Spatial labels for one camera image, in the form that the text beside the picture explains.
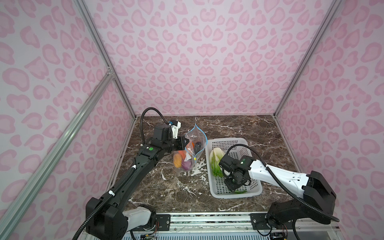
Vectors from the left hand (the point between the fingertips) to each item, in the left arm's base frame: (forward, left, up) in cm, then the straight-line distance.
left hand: (190, 138), depth 76 cm
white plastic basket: (-18, -15, -24) cm, 34 cm away
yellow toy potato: (-3, +8, -18) cm, 20 cm away
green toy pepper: (-20, -26, -24) cm, 41 cm away
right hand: (-18, -21, -18) cm, 33 cm away
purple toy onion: (-6, +3, -18) cm, 19 cm away
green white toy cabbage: (-1, -14, -16) cm, 22 cm away
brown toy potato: (+2, +1, -12) cm, 12 cm away
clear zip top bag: (-5, +3, -13) cm, 14 cm away
